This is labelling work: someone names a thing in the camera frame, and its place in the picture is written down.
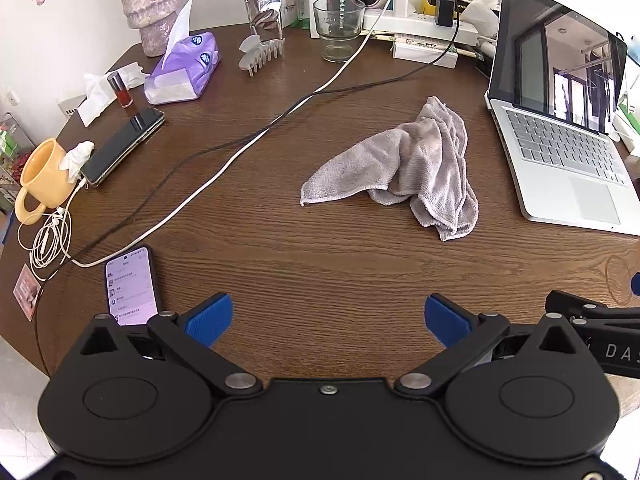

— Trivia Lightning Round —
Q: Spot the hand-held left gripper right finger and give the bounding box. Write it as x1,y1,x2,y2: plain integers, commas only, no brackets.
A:
395,294,591,398

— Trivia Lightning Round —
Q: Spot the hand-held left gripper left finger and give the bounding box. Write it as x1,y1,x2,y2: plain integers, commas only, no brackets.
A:
80,292,263,398

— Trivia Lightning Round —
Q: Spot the grey towel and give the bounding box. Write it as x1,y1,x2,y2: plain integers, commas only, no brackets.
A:
300,96,480,242

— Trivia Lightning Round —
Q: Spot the phone with lit screen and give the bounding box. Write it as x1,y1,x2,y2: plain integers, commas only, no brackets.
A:
104,245,161,327

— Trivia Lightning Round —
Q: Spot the silver laptop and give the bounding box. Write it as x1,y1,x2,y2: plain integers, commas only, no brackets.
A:
484,0,640,237

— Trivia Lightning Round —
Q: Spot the pink card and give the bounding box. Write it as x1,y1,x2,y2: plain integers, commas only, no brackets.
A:
12,263,42,322

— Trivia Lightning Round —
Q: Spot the dark phone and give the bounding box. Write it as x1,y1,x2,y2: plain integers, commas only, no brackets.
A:
80,106,166,188

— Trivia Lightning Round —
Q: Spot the white tissue wad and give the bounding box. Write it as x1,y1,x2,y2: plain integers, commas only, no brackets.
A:
59,140,96,184

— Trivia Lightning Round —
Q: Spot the yellow mug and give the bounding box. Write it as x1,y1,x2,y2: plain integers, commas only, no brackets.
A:
14,137,81,225

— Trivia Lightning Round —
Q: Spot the red nail polish bottle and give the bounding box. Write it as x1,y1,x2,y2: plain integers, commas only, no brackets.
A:
106,71,135,109

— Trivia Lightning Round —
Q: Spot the crumpled white tissue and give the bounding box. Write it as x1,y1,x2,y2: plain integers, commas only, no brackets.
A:
77,61,149,127

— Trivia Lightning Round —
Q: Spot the purple tissue pack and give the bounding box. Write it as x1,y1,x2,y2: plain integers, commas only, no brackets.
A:
144,0,221,106

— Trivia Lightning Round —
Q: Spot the flat white box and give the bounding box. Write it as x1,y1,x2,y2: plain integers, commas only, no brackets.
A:
392,40,460,69

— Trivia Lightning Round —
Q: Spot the grey hair claw clip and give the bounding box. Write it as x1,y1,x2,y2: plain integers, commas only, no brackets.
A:
238,35,286,77

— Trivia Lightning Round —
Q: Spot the white power strip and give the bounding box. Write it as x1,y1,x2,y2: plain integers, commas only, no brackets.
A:
362,7,480,47

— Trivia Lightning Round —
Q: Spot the clear glass cup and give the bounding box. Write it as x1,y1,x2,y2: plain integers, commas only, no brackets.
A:
313,0,367,63

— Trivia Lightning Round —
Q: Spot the white plastic bag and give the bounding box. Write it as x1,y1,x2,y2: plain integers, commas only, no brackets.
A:
457,0,501,38

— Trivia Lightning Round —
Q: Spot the black charger plug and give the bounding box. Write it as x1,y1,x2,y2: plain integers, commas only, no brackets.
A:
433,0,457,27

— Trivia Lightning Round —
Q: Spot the yellow box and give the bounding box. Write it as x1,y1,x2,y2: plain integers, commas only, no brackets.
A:
419,0,468,17

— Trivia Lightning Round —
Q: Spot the mottled pink vase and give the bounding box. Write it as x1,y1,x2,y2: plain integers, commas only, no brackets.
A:
114,0,180,57

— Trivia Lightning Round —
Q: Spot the tall white box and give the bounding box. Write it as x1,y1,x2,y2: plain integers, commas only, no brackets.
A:
307,0,327,39

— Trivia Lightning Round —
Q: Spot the white earphone cable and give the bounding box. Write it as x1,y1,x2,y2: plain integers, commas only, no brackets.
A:
17,182,88,270

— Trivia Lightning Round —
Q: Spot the black cable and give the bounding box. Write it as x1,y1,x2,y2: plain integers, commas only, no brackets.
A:
34,0,460,376

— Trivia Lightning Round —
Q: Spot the wire shelf rack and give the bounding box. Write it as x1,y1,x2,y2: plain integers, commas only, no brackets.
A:
0,112,37,211

